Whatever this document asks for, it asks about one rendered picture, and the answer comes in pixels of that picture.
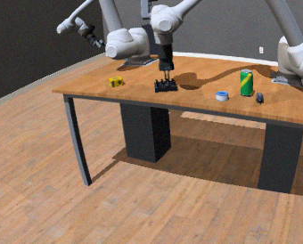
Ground green drink can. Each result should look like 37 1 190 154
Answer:
240 69 253 97

